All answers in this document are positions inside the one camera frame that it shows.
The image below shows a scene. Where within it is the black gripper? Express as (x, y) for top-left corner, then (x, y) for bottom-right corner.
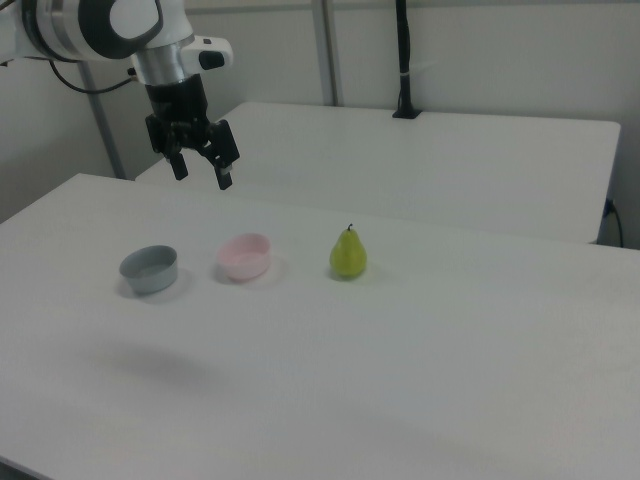
(144, 73), (240, 191)

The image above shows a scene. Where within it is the pink bowl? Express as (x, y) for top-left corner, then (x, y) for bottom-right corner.
(215, 232), (273, 282)

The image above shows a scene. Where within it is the white side table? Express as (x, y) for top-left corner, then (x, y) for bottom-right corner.
(134, 102), (622, 246)

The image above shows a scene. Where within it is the grey metal partition post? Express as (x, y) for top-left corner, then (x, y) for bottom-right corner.
(78, 62), (127, 180)
(318, 0), (346, 107)

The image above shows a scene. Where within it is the grey bowl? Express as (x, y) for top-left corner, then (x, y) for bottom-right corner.
(118, 244), (179, 295)

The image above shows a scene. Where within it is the green pear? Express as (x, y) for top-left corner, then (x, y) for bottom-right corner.
(328, 223), (370, 281)

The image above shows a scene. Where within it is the black pole with clamp base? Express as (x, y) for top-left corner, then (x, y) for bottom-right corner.
(391, 0), (424, 120)

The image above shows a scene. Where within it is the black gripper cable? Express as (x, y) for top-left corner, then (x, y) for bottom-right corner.
(48, 59), (139, 95)

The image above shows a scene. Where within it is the black cable at table edge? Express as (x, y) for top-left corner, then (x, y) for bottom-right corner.
(603, 198), (626, 247)

